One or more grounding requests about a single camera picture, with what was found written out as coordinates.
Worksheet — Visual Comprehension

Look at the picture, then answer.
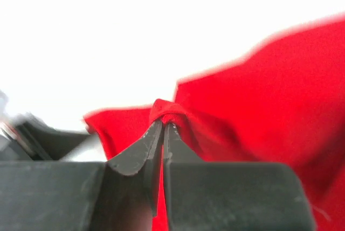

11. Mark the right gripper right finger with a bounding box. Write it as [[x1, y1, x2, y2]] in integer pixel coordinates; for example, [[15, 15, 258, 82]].
[[163, 123, 205, 215]]

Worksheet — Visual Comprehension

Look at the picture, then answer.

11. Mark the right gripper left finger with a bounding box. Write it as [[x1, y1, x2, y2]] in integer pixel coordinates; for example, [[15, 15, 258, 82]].
[[108, 120, 163, 217]]

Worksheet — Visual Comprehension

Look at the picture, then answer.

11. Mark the red t shirt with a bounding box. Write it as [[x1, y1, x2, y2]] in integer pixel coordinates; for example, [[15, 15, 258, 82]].
[[84, 16, 344, 230]]

